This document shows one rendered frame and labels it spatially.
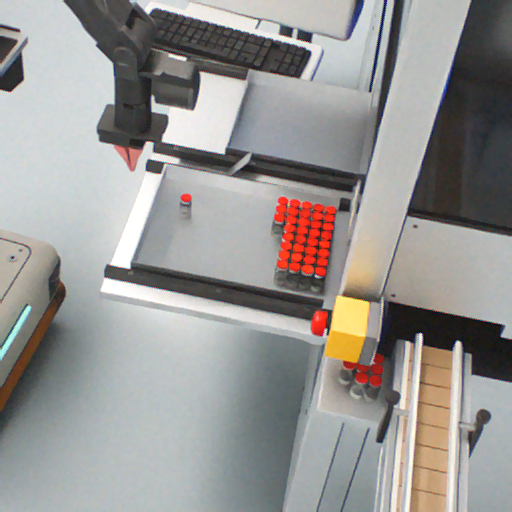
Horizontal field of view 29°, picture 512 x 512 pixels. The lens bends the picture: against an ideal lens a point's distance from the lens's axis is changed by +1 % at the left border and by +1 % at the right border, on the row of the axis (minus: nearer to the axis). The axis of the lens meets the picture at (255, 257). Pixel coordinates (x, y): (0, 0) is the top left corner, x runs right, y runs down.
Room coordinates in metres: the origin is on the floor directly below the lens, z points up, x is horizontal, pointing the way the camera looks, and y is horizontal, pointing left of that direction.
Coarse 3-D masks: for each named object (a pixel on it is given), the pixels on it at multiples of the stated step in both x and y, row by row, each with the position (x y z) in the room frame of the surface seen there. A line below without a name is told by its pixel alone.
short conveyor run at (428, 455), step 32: (416, 352) 0.99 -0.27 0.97; (448, 352) 1.03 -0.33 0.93; (416, 384) 0.92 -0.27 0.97; (448, 384) 0.96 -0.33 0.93; (384, 416) 0.87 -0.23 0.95; (416, 416) 0.89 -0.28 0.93; (448, 416) 0.90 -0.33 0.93; (480, 416) 0.86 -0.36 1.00; (384, 448) 0.84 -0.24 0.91; (416, 448) 0.84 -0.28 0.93; (448, 448) 0.84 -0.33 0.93; (384, 480) 0.77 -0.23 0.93; (416, 480) 0.78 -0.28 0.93; (448, 480) 0.77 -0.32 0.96
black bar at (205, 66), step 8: (200, 64) 1.74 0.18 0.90; (208, 64) 1.74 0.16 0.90; (216, 64) 1.75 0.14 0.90; (224, 64) 1.75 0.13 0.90; (208, 72) 1.74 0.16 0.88; (216, 72) 1.74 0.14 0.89; (224, 72) 1.73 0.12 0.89; (232, 72) 1.73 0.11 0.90; (240, 72) 1.73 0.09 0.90; (248, 72) 1.74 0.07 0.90
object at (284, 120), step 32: (256, 96) 1.68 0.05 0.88; (288, 96) 1.70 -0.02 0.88; (320, 96) 1.71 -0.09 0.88; (352, 96) 1.71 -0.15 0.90; (256, 128) 1.58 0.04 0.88; (288, 128) 1.59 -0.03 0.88; (320, 128) 1.61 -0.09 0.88; (352, 128) 1.62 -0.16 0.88; (288, 160) 1.46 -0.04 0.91; (320, 160) 1.51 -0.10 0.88; (352, 160) 1.52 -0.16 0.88
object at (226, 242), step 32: (160, 192) 1.34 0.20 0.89; (192, 192) 1.36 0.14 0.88; (224, 192) 1.38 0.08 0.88; (256, 192) 1.38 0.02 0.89; (288, 192) 1.38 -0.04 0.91; (160, 224) 1.27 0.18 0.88; (192, 224) 1.28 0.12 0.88; (224, 224) 1.29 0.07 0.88; (256, 224) 1.30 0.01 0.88; (160, 256) 1.19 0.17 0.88; (192, 256) 1.20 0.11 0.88; (224, 256) 1.21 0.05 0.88; (256, 256) 1.22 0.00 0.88; (256, 288) 1.12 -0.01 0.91; (288, 288) 1.16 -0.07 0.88
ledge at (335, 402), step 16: (336, 368) 1.00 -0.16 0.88; (384, 368) 1.02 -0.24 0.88; (320, 384) 0.96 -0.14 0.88; (336, 384) 0.97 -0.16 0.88; (352, 384) 0.97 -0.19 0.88; (384, 384) 0.98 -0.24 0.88; (320, 400) 0.93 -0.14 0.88; (336, 400) 0.94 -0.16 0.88; (352, 400) 0.94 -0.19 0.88; (384, 400) 0.95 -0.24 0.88; (320, 416) 0.91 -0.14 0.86; (336, 416) 0.91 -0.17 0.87; (352, 416) 0.91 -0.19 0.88; (368, 416) 0.92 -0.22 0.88
